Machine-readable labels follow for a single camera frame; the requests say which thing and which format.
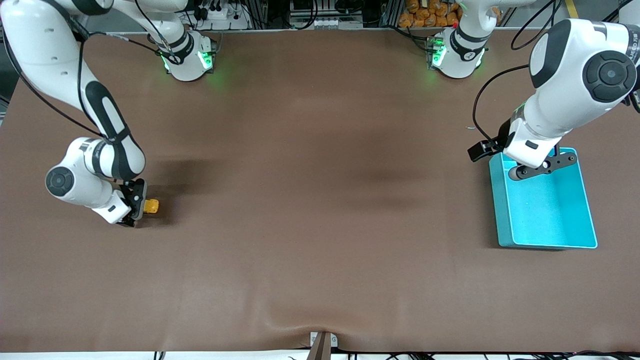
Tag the yellow beetle toy car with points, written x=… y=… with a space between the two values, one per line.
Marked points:
x=151 y=206

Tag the grey metal bracket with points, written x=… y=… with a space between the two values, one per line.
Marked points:
x=334 y=341

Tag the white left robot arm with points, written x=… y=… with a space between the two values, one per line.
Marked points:
x=565 y=90

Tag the white power strip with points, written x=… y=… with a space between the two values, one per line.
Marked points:
x=220 y=15

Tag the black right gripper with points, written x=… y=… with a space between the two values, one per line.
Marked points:
x=134 y=196

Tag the brown table mat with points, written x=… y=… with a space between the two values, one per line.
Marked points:
x=320 y=225

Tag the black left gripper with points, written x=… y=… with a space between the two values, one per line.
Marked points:
x=492 y=146

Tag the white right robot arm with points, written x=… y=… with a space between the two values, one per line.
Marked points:
x=45 y=50

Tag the teal plastic storage bin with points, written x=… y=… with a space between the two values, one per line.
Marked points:
x=545 y=215

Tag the white terminal block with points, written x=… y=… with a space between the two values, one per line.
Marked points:
x=325 y=23

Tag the brown slanted bar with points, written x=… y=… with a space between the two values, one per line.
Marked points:
x=320 y=350

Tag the bag of orange items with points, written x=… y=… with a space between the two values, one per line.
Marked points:
x=425 y=15

